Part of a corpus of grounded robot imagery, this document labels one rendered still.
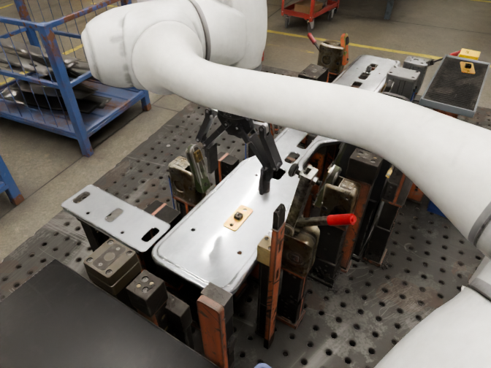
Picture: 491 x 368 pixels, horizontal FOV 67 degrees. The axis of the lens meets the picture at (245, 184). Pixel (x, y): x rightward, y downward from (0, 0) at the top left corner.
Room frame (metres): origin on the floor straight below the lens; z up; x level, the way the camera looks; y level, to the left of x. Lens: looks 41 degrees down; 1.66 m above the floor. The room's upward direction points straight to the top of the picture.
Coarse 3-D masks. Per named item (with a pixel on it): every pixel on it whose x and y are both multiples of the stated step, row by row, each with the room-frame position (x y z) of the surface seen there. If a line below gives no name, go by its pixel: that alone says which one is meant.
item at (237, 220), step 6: (240, 210) 0.65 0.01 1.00; (246, 210) 0.65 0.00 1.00; (252, 210) 0.65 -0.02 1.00; (234, 216) 0.63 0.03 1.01; (240, 216) 0.62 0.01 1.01; (246, 216) 0.63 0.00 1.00; (228, 222) 0.61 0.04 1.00; (234, 222) 0.61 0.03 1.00; (240, 222) 0.61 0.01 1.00; (228, 228) 0.60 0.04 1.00; (234, 228) 0.60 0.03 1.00
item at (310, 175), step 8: (296, 168) 0.56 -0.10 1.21; (312, 168) 0.56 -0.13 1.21; (304, 176) 0.53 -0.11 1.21; (312, 176) 0.53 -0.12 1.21; (304, 184) 0.53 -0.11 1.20; (312, 184) 0.53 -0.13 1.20; (320, 184) 0.53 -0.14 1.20; (296, 192) 0.54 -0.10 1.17; (304, 192) 0.53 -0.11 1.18; (296, 200) 0.54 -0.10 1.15; (304, 200) 0.53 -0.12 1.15; (296, 208) 0.54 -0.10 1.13; (304, 208) 0.56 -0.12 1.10; (288, 216) 0.54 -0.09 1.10; (296, 216) 0.53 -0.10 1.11
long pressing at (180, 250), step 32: (352, 64) 1.54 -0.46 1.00; (384, 64) 1.54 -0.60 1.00; (288, 128) 1.04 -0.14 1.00; (256, 160) 0.86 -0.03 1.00; (224, 192) 0.72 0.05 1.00; (256, 192) 0.72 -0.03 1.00; (288, 192) 0.72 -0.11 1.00; (192, 224) 0.61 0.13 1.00; (256, 224) 0.61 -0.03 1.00; (160, 256) 0.52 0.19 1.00; (192, 256) 0.51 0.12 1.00; (224, 256) 0.51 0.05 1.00; (256, 256) 0.51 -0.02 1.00; (224, 288) 0.43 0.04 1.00
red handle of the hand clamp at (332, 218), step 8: (328, 216) 0.52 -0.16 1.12; (336, 216) 0.51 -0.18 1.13; (344, 216) 0.50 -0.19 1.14; (352, 216) 0.49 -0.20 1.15; (296, 224) 0.54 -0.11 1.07; (304, 224) 0.53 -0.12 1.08; (312, 224) 0.53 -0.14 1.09; (320, 224) 0.52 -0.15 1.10; (328, 224) 0.51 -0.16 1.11; (336, 224) 0.50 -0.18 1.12; (344, 224) 0.49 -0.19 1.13; (352, 224) 0.48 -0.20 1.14
